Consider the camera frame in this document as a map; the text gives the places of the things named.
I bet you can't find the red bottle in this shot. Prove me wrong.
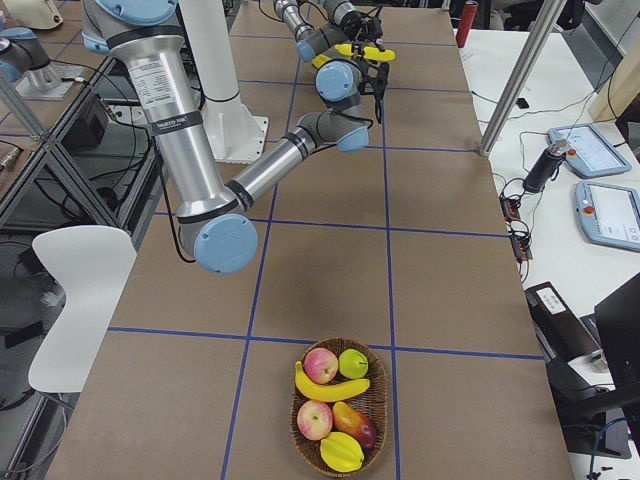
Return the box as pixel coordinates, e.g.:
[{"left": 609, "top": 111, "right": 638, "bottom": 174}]
[{"left": 455, "top": 0, "right": 478, "bottom": 48}]

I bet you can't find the yellow banana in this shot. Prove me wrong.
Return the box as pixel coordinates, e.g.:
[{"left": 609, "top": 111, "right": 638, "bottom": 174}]
[
  {"left": 311, "top": 54, "right": 332, "bottom": 70},
  {"left": 334, "top": 43, "right": 396, "bottom": 63},
  {"left": 294, "top": 361, "right": 371, "bottom": 403}
]

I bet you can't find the yellow banana back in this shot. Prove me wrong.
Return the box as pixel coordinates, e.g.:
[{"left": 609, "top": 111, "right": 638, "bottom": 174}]
[{"left": 294, "top": 361, "right": 371, "bottom": 403}]

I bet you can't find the teach pendant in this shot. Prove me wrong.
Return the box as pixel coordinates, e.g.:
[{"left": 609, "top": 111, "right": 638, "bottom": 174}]
[
  {"left": 574, "top": 181, "right": 639, "bottom": 252},
  {"left": 547, "top": 124, "right": 631, "bottom": 179}
]

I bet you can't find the aluminium frame post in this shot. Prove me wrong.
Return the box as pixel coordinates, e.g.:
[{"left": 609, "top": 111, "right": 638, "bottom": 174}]
[{"left": 479, "top": 0, "right": 566, "bottom": 158}]

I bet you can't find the green pear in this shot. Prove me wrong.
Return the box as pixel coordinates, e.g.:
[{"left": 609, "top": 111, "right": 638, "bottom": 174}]
[{"left": 338, "top": 349, "right": 369, "bottom": 380}]

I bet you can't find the woven wicker basket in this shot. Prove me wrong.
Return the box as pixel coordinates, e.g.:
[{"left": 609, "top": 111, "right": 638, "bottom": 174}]
[{"left": 290, "top": 337, "right": 388, "bottom": 478}]

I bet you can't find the red apple back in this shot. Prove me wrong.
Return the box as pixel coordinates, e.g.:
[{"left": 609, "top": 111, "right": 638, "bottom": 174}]
[{"left": 303, "top": 347, "right": 339, "bottom": 385}]

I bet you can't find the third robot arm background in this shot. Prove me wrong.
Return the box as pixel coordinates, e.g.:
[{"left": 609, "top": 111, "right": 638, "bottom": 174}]
[{"left": 1, "top": 27, "right": 71, "bottom": 101}]

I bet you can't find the black cylinder device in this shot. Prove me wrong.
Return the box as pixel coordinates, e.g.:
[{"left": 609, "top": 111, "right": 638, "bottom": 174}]
[{"left": 523, "top": 139, "right": 569, "bottom": 193}]

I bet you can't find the teach pendant far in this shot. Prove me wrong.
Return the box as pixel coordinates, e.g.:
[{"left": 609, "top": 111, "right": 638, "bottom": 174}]
[{"left": 547, "top": 124, "right": 631, "bottom": 179}]

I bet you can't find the yellow starfruit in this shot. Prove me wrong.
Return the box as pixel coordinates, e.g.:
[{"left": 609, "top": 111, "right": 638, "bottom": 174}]
[{"left": 320, "top": 431, "right": 365, "bottom": 473}]

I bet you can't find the black monitor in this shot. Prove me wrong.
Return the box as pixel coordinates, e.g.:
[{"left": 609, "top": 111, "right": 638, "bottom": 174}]
[{"left": 594, "top": 274, "right": 639, "bottom": 387}]

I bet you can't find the teach pendant near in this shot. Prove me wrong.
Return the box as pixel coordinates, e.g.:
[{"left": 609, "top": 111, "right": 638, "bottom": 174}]
[{"left": 574, "top": 181, "right": 639, "bottom": 252}]

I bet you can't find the white chair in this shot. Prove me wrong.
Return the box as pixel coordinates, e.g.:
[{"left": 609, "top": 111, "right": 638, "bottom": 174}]
[{"left": 28, "top": 225, "right": 136, "bottom": 394}]

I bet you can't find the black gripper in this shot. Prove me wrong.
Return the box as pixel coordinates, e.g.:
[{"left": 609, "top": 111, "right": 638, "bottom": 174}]
[
  {"left": 357, "top": 59, "right": 390, "bottom": 124},
  {"left": 349, "top": 12, "right": 383, "bottom": 44}
]

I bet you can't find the red apple left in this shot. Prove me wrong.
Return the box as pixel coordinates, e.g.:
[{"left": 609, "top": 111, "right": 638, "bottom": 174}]
[{"left": 296, "top": 400, "right": 333, "bottom": 441}]

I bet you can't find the dark red apple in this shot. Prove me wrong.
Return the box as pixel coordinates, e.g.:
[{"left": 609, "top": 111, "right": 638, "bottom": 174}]
[{"left": 332, "top": 401, "right": 378, "bottom": 449}]

